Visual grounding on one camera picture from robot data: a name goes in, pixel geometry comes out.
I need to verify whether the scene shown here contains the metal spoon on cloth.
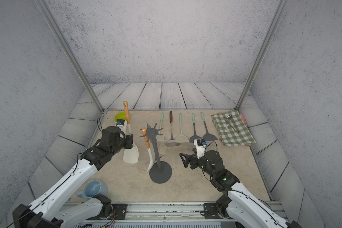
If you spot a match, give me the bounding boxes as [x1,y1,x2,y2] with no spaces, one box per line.
[225,115,234,132]

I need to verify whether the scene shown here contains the green checkered cloth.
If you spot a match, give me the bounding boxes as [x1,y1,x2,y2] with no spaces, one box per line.
[211,110,256,146]

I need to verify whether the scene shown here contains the cream spatula mint handle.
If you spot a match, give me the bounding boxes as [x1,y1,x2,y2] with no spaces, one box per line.
[156,113,165,142]
[175,113,189,143]

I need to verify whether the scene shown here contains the grey spatula mint handle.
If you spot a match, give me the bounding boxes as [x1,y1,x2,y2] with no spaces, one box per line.
[200,112,217,142]

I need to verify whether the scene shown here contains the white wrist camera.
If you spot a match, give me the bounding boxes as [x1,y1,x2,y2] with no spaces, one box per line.
[116,118,127,135]
[194,138,206,159]

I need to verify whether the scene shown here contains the left frame post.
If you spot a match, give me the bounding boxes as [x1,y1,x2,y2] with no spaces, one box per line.
[35,0,105,114]

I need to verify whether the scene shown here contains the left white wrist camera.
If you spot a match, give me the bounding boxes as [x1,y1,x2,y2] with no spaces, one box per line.
[116,118,127,135]

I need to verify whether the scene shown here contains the grey spoon mint handle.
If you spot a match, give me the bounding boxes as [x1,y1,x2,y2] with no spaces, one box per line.
[189,113,201,143]

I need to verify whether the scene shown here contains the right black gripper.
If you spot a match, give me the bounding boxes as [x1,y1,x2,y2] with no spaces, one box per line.
[180,148,216,180]

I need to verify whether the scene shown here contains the cream turner wooden handle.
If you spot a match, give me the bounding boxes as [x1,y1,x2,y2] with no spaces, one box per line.
[122,100,140,164]

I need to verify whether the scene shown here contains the grey utensil rack stand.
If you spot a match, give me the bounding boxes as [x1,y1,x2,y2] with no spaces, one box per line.
[146,124,172,184]

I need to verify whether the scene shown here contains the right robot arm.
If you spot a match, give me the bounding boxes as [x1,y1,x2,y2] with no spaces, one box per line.
[180,139,301,228]

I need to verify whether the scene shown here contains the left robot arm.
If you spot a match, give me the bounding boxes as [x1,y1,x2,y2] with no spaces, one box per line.
[10,119,134,228]

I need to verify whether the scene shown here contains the grey ladle brown handle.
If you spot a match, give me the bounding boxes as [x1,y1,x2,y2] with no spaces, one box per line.
[165,111,180,147]

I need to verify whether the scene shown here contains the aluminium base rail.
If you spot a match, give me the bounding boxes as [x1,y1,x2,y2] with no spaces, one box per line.
[59,201,291,228]

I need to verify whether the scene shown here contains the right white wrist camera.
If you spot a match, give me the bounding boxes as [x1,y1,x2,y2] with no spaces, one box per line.
[194,138,206,159]

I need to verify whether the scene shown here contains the light blue cup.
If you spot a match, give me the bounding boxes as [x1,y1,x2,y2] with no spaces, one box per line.
[76,180,108,199]

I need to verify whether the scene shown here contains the pink board under cloth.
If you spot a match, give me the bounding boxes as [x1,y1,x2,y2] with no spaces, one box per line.
[239,114,248,127]

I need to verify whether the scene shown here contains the green plastic bowl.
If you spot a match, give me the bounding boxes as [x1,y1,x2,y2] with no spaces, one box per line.
[114,112,127,121]

